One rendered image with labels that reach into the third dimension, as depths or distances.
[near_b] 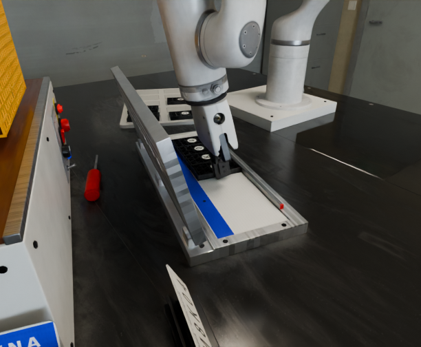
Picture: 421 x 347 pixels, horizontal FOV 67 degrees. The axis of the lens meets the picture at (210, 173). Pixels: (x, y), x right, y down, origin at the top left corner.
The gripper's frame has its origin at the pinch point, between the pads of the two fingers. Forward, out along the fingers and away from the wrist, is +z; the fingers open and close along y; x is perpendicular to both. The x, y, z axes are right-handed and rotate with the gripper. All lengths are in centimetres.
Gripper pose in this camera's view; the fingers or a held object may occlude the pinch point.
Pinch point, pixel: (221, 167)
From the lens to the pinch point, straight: 63.6
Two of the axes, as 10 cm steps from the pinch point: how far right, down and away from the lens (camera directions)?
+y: -3.7, -4.6, 8.1
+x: -9.1, 3.6, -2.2
